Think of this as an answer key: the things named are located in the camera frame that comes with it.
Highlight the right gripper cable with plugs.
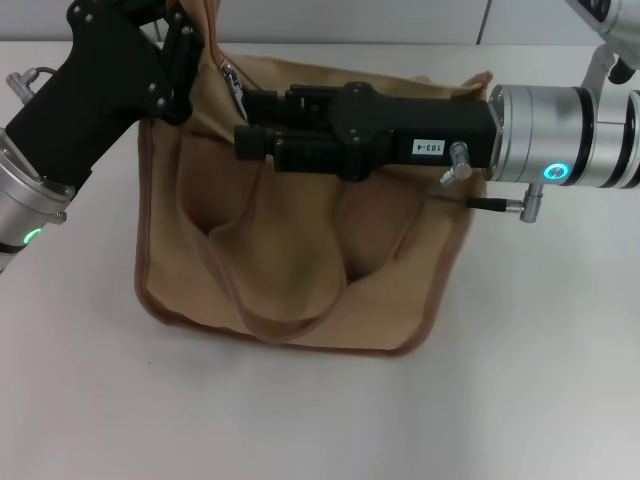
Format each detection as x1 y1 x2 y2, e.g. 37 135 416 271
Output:
419 141 544 224

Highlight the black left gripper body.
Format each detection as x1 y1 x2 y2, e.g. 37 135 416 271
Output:
7 0 176 190

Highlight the left gripper cable with plugs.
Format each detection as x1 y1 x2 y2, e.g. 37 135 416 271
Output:
4 67 61 96

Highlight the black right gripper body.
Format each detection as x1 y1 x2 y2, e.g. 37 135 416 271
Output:
329 82 501 184

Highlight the khaki canvas food bag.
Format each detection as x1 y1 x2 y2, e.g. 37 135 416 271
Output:
133 0 494 357

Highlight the silver metal zipper pull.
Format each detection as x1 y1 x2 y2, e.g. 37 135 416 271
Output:
219 59 249 121

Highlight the gripper cable with plugs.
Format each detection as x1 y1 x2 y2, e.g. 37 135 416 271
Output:
4 67 61 96
419 141 544 224

